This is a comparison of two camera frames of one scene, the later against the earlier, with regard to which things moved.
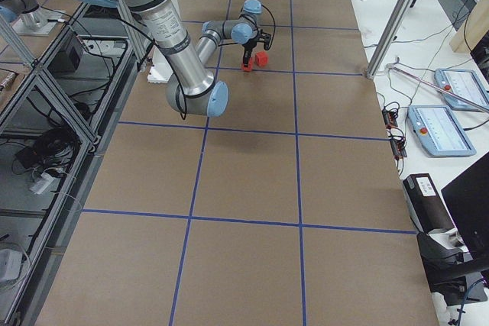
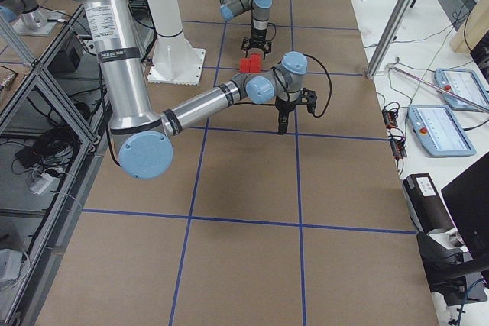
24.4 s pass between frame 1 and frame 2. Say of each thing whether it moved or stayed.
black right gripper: moved
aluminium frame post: stayed
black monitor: stayed
